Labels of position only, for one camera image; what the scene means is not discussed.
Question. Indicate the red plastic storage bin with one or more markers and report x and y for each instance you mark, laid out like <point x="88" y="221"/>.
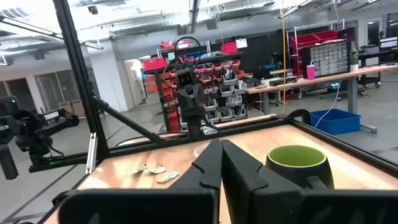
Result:
<point x="229" y="47"/>
<point x="154" y="64"/>

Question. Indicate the blue plastic tub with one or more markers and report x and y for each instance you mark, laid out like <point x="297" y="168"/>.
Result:
<point x="335" y="123"/>

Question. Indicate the red bin shelving unit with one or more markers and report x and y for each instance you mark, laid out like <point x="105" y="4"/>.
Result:
<point x="304" y="39"/>

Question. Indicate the white potted plant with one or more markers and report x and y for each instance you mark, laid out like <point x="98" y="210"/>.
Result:
<point x="354" y="63"/>

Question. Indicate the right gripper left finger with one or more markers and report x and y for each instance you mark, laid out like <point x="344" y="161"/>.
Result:
<point x="140" y="208"/>

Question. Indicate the pink tumbler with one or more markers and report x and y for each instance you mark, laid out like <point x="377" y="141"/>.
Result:
<point x="310" y="72"/>

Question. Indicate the grey small-parts drawer cabinet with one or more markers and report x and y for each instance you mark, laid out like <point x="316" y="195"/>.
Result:
<point x="329" y="59"/>

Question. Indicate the black equipment cart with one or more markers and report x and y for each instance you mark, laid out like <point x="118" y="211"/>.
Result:
<point x="373" y="59"/>

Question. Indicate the silver frame bracket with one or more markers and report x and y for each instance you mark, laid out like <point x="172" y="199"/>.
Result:
<point x="91" y="152"/>

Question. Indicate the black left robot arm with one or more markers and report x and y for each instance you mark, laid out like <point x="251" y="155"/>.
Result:
<point x="195" y="129"/>

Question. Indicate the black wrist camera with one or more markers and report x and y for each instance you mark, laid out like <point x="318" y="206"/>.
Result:
<point x="185" y="77"/>

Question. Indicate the brown cardboard box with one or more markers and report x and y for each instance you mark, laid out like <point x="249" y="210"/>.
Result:
<point x="77" y="109"/>
<point x="65" y="107"/>

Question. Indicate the clear plastic wrapper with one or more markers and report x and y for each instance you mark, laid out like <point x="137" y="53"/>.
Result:
<point x="200" y="148"/>

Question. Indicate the long wooden workbench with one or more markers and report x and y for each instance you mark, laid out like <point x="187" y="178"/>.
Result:
<point x="311" y="81"/>

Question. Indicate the white paper sign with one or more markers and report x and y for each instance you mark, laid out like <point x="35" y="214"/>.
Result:
<point x="241" y="43"/>

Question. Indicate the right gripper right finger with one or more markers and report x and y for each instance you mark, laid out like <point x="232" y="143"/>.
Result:
<point x="280" y="208"/>

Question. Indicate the black aluminium table frame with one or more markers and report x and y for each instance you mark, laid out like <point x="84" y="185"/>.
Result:
<point x="77" y="77"/>

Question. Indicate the shelf rack with parts bins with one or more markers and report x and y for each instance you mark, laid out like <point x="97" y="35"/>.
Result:
<point x="217" y="81"/>

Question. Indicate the black mug green inside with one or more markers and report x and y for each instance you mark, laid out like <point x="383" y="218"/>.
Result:
<point x="295" y="155"/>

